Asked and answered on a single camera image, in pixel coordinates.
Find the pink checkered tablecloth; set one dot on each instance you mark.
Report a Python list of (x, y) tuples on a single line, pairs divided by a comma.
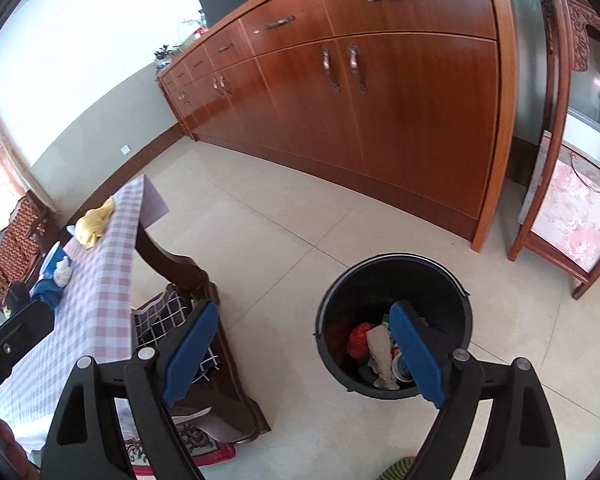
[(92, 319)]

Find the green striped slipper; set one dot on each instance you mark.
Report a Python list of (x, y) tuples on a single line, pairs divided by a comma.
[(398, 470)]

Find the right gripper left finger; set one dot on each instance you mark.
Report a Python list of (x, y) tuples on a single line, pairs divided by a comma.
[(85, 440)]

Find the wooden sofa bench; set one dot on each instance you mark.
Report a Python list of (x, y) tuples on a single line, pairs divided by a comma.
[(30, 233)]

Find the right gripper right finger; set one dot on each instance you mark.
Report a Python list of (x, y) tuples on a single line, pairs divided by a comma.
[(521, 439)]

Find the dark blue cloth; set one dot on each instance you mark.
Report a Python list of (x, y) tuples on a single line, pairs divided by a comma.
[(46, 290)]

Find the black trash bin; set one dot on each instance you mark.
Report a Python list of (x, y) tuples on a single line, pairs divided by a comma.
[(366, 292)]

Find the potted plant blue vase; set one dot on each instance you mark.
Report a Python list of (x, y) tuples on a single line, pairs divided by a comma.
[(163, 57)]

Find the clear plastic bag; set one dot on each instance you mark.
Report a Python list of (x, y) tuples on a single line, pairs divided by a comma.
[(63, 272)]

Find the yellow knitted cloth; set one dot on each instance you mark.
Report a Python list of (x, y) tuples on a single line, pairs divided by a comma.
[(92, 226)]

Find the blue paper cup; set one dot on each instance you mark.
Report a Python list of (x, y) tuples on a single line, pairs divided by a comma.
[(54, 256), (399, 367)]

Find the person left hand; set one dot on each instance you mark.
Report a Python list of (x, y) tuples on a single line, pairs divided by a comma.
[(16, 455)]

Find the black white checkered cloth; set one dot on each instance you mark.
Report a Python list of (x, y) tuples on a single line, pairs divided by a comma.
[(153, 320)]

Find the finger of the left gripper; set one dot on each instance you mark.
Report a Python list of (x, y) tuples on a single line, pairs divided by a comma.
[(22, 332)]

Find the wooden glass side cabinet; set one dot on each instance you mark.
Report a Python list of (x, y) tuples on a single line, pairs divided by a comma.
[(560, 218)]

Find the red plastic bag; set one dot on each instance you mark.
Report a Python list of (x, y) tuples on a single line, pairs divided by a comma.
[(357, 345)]

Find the wooden sideboard cabinet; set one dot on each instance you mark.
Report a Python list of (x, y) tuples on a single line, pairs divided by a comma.
[(411, 102)]

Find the red patterned rug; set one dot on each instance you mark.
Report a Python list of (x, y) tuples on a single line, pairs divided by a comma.
[(203, 449)]

